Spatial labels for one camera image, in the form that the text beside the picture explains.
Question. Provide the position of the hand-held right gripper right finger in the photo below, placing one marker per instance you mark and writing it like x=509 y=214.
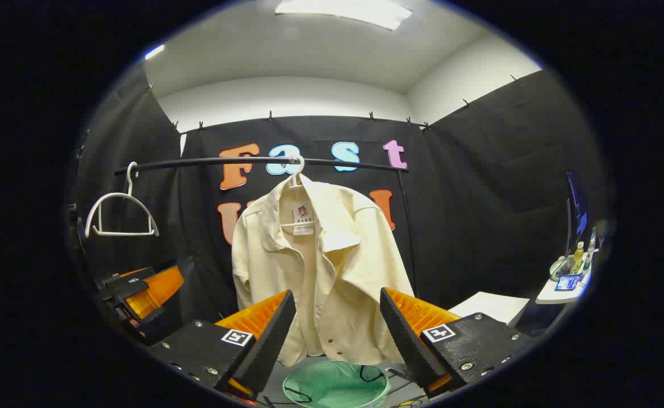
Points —
x=408 y=340

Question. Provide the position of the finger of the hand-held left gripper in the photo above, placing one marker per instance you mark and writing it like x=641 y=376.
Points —
x=156 y=289

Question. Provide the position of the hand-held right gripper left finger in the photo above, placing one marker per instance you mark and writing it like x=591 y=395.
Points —
x=269 y=340

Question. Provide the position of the green laundry hamper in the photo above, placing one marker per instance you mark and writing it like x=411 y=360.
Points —
x=332 y=385

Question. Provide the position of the cream shirt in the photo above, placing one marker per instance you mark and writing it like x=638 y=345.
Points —
x=343 y=266

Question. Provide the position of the white clothes hanger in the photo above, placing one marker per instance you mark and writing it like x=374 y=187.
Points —
x=113 y=194
x=302 y=166

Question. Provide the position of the white box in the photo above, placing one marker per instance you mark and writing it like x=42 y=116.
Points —
x=490 y=306

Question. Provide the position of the white side table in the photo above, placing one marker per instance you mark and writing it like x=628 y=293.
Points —
x=550 y=296

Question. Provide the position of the black backdrop cloth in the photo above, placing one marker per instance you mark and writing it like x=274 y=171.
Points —
x=479 y=198

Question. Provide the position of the grey bowl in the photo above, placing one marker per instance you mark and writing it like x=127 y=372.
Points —
x=559 y=269

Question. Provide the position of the blue card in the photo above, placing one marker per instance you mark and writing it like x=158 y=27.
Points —
x=567 y=282

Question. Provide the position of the yellow drink bottle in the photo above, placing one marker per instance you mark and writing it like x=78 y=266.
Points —
x=577 y=259

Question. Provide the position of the clear green-capped bottle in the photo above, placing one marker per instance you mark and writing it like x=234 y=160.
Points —
x=590 y=249

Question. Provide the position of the black computer monitor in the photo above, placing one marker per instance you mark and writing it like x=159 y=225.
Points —
x=574 y=204

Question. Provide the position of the small ceiling light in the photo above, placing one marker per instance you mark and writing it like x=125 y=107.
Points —
x=154 y=51

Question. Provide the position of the large ceiling light panel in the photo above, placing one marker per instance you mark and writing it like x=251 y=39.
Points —
x=343 y=10

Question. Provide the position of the black clothes rail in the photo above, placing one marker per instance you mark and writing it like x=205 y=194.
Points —
x=195 y=163

